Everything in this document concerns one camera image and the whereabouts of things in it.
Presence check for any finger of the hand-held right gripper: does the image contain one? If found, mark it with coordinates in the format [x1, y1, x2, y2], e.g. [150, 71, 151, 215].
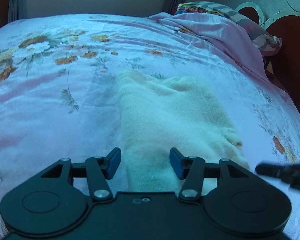
[255, 163, 300, 193]

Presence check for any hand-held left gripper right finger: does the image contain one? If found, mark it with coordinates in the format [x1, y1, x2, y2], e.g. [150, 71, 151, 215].
[169, 147, 254, 202]

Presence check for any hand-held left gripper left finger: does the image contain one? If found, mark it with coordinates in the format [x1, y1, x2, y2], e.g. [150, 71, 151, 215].
[40, 147, 122, 202]

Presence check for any cream knit sweater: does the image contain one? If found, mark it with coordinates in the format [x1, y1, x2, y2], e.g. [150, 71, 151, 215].
[116, 70, 253, 198]

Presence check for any floral bed sheet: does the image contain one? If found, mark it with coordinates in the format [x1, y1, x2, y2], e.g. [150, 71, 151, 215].
[0, 12, 300, 240]

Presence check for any red-brown headboard with white trim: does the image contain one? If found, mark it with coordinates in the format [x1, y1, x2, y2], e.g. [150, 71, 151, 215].
[235, 2, 300, 130]

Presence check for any pink quilt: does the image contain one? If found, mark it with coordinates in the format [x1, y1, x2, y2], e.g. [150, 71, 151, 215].
[149, 11, 294, 105]

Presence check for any colourful striped pillow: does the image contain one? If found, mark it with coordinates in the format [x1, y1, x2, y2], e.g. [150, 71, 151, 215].
[175, 1, 282, 57]

